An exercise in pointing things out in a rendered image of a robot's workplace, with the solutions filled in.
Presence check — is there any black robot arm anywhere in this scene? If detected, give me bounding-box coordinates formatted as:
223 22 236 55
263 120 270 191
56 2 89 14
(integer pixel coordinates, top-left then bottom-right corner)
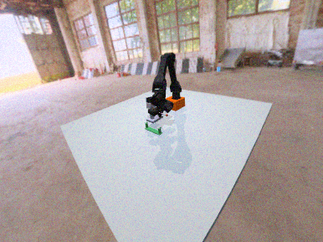
151 52 182 113

